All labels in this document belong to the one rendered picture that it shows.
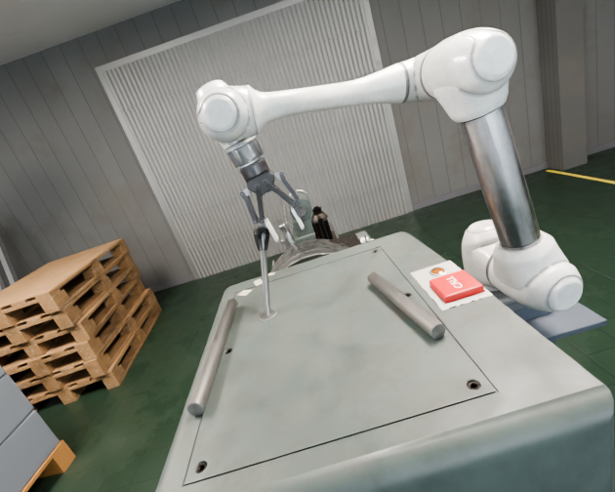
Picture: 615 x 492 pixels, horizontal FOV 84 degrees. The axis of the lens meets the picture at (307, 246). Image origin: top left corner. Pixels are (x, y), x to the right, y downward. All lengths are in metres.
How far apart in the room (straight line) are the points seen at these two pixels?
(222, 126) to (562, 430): 0.67
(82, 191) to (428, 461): 5.06
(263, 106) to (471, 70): 0.43
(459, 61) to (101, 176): 4.62
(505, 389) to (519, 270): 0.67
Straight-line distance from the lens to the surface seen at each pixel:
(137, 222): 5.04
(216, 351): 0.59
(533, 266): 1.07
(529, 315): 1.36
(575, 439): 0.43
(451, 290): 0.56
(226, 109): 0.73
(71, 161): 5.21
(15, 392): 2.83
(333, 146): 4.45
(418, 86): 1.01
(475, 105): 0.90
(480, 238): 1.23
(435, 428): 0.40
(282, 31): 4.51
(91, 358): 3.42
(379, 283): 0.60
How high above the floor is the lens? 1.57
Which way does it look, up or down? 20 degrees down
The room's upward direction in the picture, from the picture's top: 19 degrees counter-clockwise
